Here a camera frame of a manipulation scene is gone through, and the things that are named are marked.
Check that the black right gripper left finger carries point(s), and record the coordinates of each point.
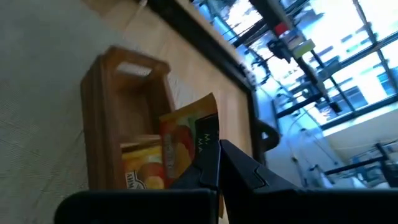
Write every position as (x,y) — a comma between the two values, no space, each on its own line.
(140,208)

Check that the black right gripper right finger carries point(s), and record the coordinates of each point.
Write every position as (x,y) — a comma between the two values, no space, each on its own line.
(280,205)

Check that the yellow orange fruit tea packet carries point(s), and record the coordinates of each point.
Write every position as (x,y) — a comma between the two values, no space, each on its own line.
(143,171)

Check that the orange black fruit tea packet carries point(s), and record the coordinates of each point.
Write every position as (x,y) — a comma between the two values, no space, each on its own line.
(177,146)

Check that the wooden tea organizer box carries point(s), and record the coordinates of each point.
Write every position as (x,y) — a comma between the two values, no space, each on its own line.
(99,124)

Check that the grey woven placemat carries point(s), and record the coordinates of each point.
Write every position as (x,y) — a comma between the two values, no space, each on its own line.
(37,109)

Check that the pale green wipes canister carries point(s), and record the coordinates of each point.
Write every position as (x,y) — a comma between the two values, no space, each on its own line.
(304,49)

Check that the white blue wipes pack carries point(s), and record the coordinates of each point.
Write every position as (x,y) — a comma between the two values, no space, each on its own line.
(290,39)

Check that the red container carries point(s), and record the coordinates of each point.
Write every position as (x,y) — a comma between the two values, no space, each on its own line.
(281,29)

